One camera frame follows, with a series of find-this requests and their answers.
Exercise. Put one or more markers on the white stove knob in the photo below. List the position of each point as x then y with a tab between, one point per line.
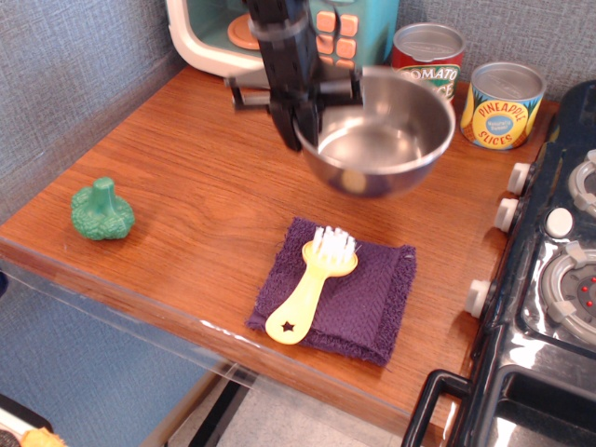
476	297
518	177
505	214

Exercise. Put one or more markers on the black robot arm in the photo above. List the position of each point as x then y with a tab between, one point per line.
278	20

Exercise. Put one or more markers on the green toy broccoli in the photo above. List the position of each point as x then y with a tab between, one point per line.
97	213

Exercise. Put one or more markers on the pineapple slices can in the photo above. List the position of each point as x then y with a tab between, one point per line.
502	103

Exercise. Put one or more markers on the silver metal pot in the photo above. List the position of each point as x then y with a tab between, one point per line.
387	144

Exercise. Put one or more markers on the yellow dish brush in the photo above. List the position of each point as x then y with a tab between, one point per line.
331	253

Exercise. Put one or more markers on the purple folded cloth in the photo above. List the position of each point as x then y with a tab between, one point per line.
359	315

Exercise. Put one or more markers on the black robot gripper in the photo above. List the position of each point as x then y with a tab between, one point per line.
295	86

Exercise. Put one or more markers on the white stove knob top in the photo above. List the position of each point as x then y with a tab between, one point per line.
518	177

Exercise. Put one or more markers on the white stove knob bottom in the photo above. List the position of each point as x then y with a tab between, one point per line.
476	297

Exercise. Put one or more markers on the black toy stove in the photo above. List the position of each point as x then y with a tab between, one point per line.
533	360

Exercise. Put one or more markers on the teal toy microwave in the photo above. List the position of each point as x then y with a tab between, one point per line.
214	36

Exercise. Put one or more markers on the white stove knob middle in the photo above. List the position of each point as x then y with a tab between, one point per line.
505	214

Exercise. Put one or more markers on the tomato sauce can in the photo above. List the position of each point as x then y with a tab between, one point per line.
431	53

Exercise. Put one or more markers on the orange fuzzy object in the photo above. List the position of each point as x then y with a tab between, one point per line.
41	437

